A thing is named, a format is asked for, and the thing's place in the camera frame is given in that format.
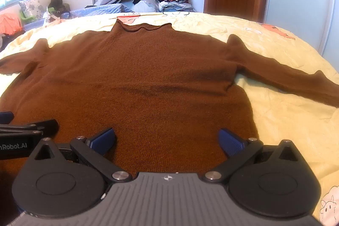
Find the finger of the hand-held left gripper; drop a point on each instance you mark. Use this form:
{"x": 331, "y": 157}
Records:
{"x": 5, "y": 117}
{"x": 39, "y": 126}

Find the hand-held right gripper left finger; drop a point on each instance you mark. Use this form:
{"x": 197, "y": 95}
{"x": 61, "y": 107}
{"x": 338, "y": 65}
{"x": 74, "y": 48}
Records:
{"x": 103, "y": 140}

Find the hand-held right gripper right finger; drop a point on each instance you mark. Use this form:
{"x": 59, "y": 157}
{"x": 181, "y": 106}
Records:
{"x": 230, "y": 143}

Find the brown knit sweater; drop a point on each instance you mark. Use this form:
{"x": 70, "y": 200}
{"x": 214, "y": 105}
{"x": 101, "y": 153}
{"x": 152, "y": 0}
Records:
{"x": 148, "y": 77}

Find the yellow cartoon printed blanket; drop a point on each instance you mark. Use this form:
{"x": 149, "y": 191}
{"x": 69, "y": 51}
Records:
{"x": 278, "y": 114}

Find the dark cloth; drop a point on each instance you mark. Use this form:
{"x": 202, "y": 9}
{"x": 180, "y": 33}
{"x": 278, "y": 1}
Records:
{"x": 4, "y": 42}

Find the orange cloth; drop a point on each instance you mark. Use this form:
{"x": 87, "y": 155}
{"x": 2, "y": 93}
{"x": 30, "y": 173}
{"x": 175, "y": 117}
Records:
{"x": 9, "y": 23}

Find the green plastic seat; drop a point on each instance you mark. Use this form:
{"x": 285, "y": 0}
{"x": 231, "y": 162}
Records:
{"x": 26, "y": 18}

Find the white crumpled paper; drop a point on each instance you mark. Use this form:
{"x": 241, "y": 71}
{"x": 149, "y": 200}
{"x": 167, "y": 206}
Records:
{"x": 49, "y": 15}

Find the floral grey pillow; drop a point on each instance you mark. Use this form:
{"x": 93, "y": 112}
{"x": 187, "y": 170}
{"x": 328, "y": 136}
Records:
{"x": 31, "y": 6}

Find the dark green plush toy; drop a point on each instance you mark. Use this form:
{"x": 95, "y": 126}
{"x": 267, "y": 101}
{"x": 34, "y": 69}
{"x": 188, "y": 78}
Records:
{"x": 57, "y": 3}

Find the light blue quilted cover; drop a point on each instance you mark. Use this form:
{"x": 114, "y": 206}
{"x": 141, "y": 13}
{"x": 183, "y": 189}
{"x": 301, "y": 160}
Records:
{"x": 106, "y": 10}

